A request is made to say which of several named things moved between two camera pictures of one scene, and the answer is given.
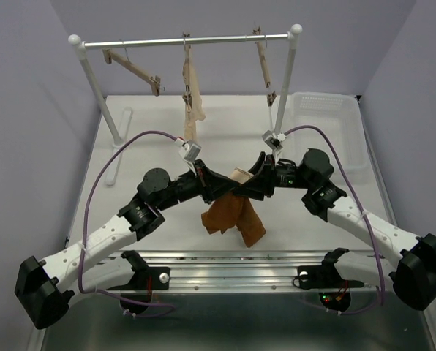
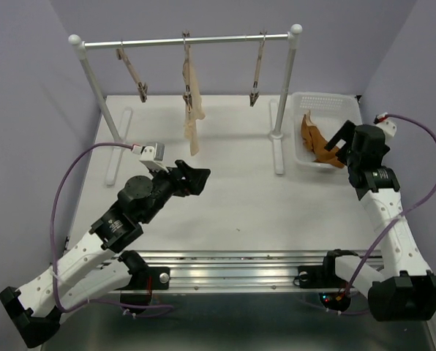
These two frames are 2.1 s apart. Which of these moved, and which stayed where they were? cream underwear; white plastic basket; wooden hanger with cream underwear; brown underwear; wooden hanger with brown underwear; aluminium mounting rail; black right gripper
Moved: wooden hanger with brown underwear; black right gripper; brown underwear
Stayed: cream underwear; wooden hanger with cream underwear; aluminium mounting rail; white plastic basket
